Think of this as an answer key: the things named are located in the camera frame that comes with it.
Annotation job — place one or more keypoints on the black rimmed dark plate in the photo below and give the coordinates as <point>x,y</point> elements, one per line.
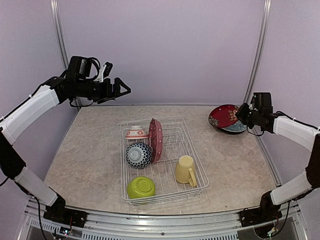
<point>228,132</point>

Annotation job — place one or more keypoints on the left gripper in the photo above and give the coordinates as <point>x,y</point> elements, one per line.
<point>108,92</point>

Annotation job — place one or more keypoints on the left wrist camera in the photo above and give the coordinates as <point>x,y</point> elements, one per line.
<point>79,68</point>

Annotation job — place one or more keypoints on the green bowl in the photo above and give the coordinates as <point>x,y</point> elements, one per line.
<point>141,187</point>

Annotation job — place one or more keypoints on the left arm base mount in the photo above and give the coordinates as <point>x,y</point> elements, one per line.
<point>66,216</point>

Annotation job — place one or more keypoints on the teal wave pattern plate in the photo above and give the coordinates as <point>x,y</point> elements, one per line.
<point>237,127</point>

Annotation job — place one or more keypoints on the right aluminium corner post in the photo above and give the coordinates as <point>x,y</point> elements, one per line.
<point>259,50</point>

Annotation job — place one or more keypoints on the red white patterned bowl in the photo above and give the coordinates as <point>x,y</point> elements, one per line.
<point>136,132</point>

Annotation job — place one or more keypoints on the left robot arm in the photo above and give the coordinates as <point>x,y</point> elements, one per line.
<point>47,96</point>

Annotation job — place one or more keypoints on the aluminium corner post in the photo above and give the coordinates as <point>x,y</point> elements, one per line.
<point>54,6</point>
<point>259,50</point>

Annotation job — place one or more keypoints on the left aluminium corner post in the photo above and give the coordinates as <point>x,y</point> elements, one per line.
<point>54,6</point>

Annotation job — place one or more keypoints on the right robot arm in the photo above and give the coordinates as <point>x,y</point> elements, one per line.
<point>303,135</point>

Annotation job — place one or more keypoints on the yellow mug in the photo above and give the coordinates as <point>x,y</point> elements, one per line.
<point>185,171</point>

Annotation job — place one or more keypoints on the red floral plate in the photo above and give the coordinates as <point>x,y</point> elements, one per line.
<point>223,116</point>

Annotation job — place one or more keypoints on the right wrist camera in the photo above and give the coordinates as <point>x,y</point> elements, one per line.
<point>261,100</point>

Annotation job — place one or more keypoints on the pink dotted plate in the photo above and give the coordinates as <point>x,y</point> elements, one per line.
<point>155,134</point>

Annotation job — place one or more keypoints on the white wire dish rack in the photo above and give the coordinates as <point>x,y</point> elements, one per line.
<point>176,142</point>

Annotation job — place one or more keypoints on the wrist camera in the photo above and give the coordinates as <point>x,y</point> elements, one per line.
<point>79,68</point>
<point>261,100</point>

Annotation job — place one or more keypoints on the aluminium front rail frame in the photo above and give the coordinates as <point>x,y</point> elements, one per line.
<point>102,225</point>

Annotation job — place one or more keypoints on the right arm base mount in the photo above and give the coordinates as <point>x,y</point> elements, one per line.
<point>254,216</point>

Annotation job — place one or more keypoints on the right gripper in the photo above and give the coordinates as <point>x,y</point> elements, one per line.
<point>240,115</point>

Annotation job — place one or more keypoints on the blue white zigzag bowl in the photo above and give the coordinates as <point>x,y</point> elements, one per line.
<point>138,155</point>

